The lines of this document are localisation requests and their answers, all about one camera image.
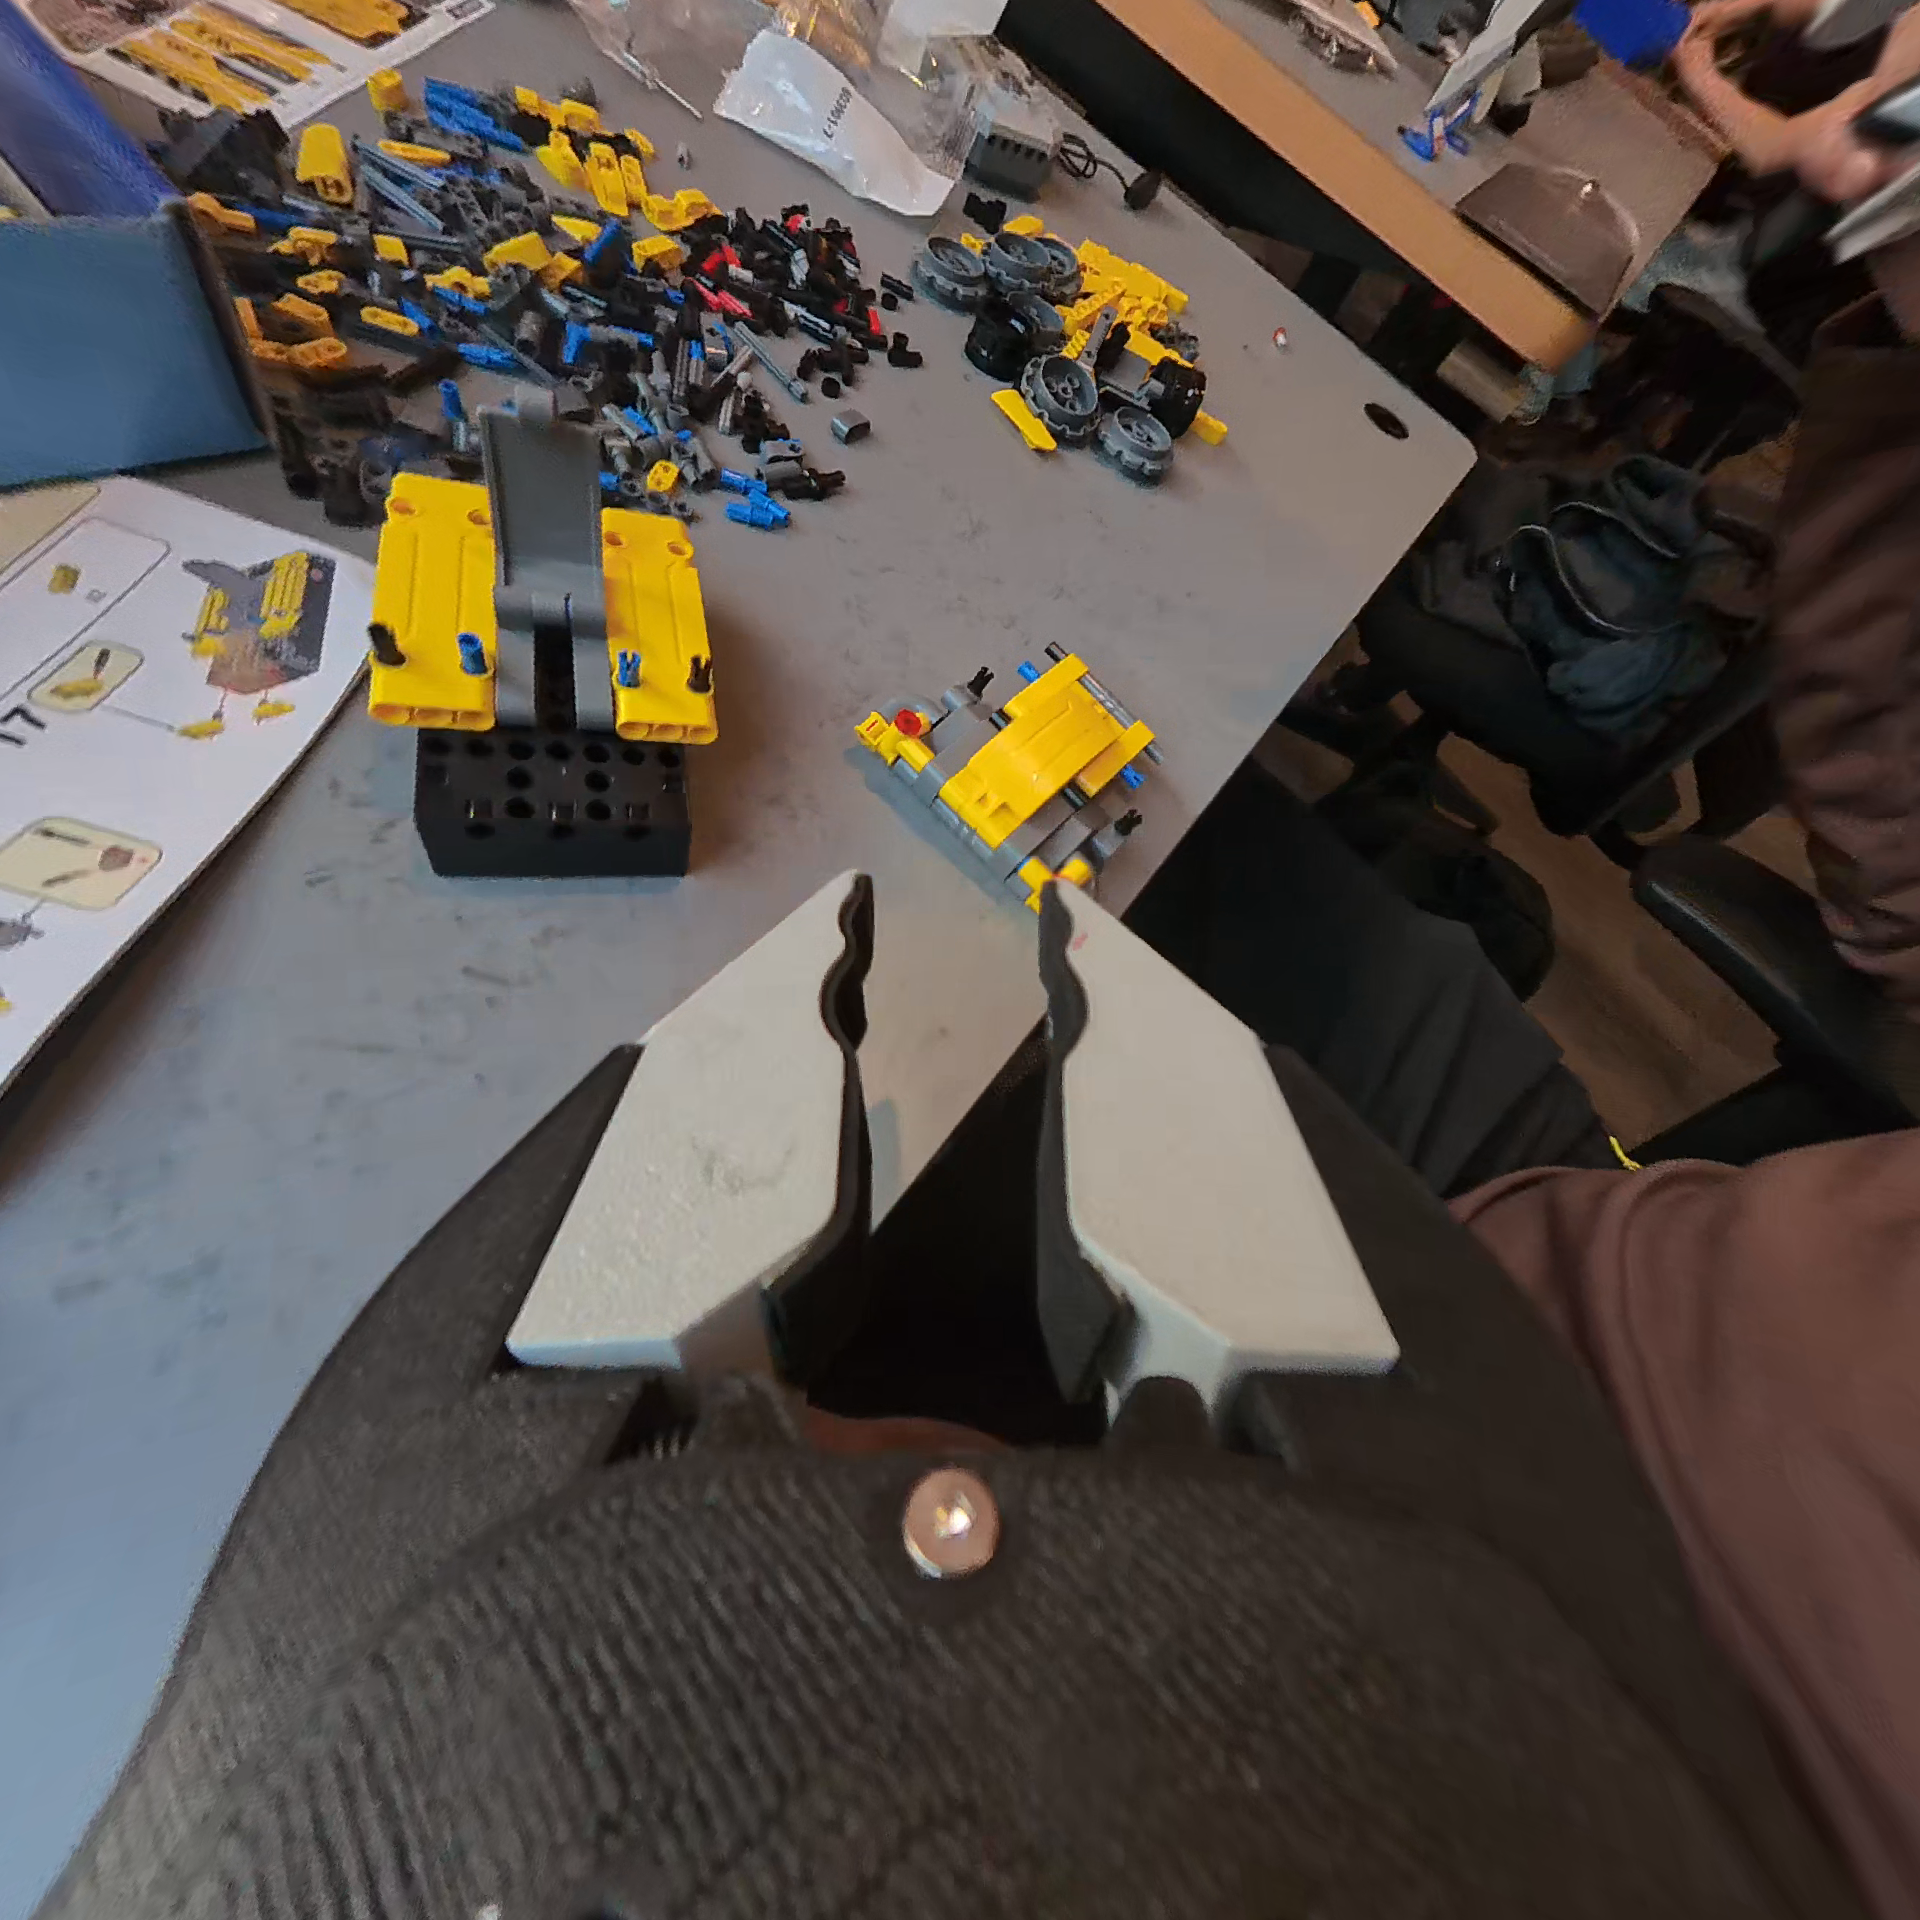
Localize pile of small building pieces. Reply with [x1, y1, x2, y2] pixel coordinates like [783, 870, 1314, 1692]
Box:
[150, 67, 922, 535]

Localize open instruction booklet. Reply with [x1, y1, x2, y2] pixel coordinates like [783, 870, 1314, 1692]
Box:
[0, 478, 376, 1097]

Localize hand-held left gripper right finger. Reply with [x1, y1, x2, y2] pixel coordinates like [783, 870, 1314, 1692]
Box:
[1038, 883, 1403, 1424]

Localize yellow grey toy vehicle chassis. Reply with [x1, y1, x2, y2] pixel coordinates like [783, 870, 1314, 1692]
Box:
[959, 217, 1231, 452]

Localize yellow curved panel assembly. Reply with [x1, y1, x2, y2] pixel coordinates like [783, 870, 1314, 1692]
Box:
[852, 648, 1162, 915]

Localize long wood edged table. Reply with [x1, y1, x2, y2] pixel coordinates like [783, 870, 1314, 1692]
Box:
[996, 0, 1728, 378]

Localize black rubber tyre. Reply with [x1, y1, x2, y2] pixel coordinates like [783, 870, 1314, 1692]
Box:
[965, 298, 1070, 386]

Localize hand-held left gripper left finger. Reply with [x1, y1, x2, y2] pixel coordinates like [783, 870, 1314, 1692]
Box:
[507, 872, 876, 1390]

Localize black cable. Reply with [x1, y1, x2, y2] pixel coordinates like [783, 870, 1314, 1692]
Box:
[1053, 134, 1167, 212]

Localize black office chair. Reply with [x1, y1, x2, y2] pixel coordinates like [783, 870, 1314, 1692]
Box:
[1290, 287, 1920, 1128]

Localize black block with yellow beams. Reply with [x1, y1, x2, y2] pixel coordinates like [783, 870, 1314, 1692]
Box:
[368, 383, 720, 883]

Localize small clear parts bag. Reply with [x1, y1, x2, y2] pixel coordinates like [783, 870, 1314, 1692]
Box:
[575, 0, 1011, 219]

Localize person's right forearm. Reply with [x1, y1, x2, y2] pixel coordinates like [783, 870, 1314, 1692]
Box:
[1766, 287, 1920, 1120]

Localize grey desk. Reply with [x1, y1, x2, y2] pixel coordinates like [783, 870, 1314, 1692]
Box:
[0, 0, 1480, 1876]

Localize person's black trousers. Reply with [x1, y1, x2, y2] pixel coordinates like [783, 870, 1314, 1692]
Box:
[808, 767, 1618, 1412]

